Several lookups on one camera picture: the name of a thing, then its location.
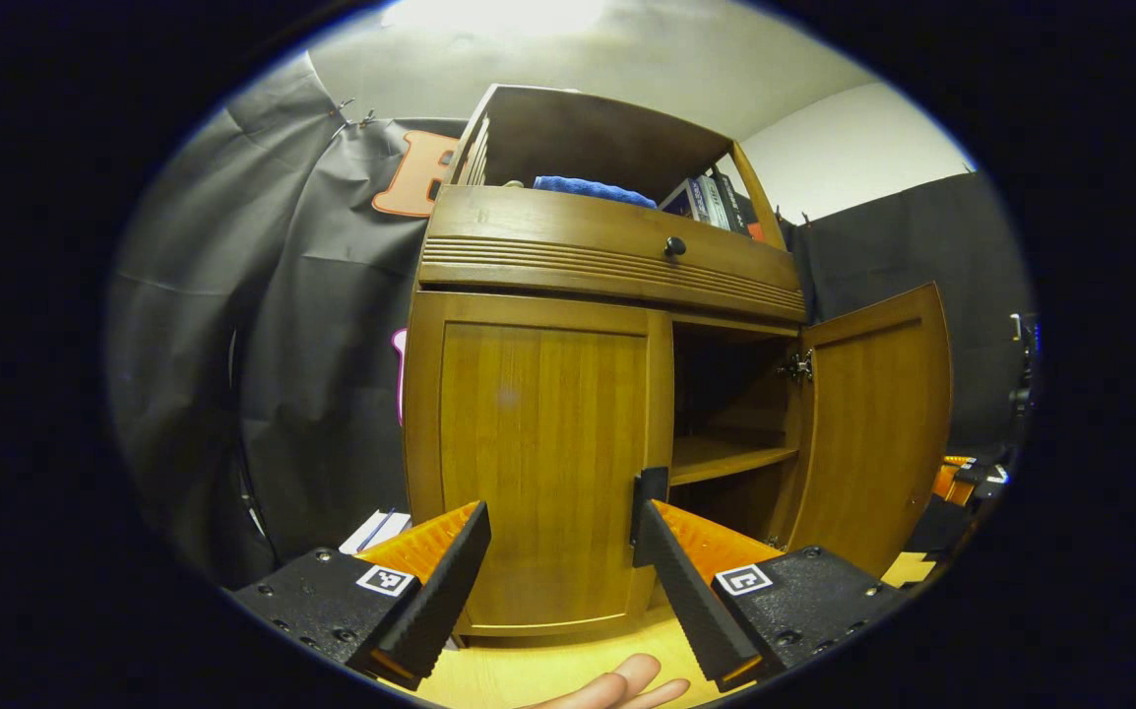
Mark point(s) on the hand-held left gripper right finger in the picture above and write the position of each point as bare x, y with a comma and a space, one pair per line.
691, 601

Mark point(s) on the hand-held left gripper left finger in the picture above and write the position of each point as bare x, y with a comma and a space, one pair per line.
450, 591

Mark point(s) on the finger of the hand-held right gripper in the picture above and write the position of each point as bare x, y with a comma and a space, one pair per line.
947, 478

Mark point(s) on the wooden shoe cabinet door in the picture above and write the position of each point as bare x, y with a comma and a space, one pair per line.
873, 423
538, 414

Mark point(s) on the wooden double-door shoe cabinet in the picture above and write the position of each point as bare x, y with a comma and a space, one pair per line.
578, 138

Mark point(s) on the blue white printed booklet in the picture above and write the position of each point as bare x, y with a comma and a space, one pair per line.
376, 532

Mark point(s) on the wooden inner shelf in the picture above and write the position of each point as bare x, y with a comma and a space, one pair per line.
716, 455

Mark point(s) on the black backdrop cloth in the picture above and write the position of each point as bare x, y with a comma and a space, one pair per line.
283, 345

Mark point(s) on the black book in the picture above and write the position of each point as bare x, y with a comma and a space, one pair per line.
733, 205

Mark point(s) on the black drawer knob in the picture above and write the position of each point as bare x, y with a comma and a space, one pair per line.
675, 247

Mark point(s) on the grey book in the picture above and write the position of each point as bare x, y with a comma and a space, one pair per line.
711, 202

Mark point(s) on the wooden drawer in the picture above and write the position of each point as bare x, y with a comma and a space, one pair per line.
548, 222

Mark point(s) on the dark blue book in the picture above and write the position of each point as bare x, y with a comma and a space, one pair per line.
681, 200

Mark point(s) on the blue towel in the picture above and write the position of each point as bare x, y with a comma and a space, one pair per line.
588, 189

